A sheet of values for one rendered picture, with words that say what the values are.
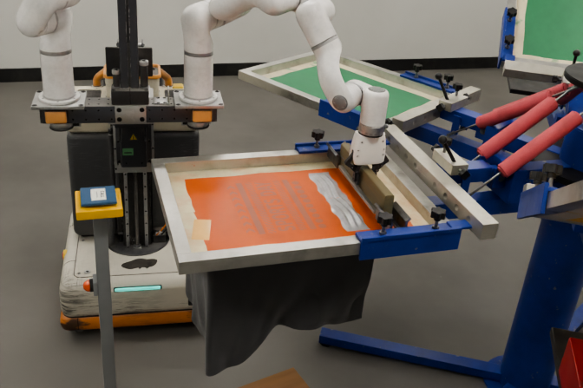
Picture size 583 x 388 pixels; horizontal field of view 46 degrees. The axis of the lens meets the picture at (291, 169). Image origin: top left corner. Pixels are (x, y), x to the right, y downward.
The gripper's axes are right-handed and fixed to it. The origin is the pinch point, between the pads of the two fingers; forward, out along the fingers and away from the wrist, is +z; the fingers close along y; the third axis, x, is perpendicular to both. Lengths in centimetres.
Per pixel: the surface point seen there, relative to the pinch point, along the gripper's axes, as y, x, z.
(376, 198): 1.4, 12.5, 0.2
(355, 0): -153, -380, 38
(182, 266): 60, 29, 5
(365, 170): 0.9, 2.1, -3.5
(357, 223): 7.6, 15.0, 6.6
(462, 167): -29.8, 6.3, -4.2
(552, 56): -113, -67, -14
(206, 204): 47.9, -3.6, 7.1
